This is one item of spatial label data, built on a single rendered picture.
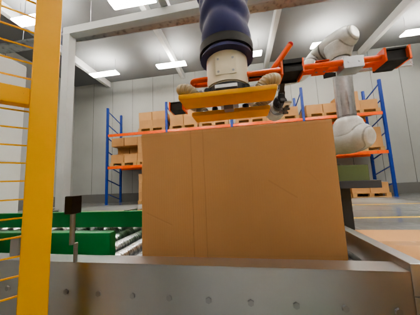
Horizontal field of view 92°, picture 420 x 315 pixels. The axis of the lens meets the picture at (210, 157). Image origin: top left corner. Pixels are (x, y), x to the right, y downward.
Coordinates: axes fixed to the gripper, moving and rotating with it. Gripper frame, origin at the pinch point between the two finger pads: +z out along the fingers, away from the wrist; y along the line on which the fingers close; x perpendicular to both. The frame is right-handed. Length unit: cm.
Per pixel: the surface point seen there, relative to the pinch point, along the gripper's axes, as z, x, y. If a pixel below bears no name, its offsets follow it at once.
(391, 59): 17.9, -31.7, 1.6
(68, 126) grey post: -154, 268, -49
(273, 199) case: 32, 15, 47
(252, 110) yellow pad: 9.4, 16.8, 12.1
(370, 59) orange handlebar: 17.2, -25.6, 0.2
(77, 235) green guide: 37, 75, 55
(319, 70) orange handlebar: 14.9, -9.2, 1.0
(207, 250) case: 33, 35, 61
